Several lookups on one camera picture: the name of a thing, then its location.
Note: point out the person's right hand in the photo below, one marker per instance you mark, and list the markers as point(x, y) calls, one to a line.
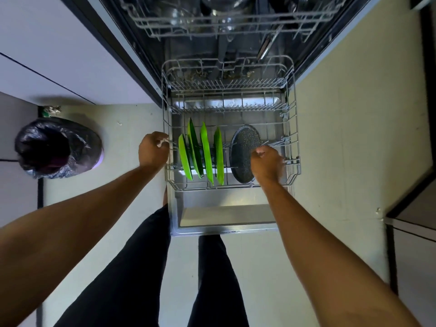
point(267, 165)

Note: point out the person's left hand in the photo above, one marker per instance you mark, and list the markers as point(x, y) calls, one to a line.
point(152, 151)

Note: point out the person's right forearm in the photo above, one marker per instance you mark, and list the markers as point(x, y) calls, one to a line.
point(327, 262)

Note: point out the black speckled frying pan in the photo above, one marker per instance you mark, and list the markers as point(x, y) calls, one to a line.
point(242, 153)

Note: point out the person's left forearm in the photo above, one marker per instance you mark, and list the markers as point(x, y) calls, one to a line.
point(64, 234)

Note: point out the bin with black bag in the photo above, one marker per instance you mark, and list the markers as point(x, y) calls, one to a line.
point(58, 148)

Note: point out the clear drinking glass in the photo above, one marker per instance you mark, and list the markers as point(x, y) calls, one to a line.
point(226, 10)

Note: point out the white kitchen cabinet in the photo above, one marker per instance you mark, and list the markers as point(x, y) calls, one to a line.
point(68, 51)

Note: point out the white cabinet with dark top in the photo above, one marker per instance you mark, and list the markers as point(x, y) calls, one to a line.
point(410, 241)

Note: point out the person's black trousers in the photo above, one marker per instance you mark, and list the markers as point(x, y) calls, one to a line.
point(163, 282)

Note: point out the person's left fingers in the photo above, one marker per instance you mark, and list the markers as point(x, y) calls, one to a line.
point(162, 141)

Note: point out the person's right fingers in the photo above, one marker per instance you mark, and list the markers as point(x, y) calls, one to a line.
point(261, 152)

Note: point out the stainless steel dishwasher door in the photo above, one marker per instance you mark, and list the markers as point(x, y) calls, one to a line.
point(224, 214)

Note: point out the green plate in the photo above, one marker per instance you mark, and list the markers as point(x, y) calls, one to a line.
point(185, 158)
point(206, 153)
point(195, 149)
point(219, 156)

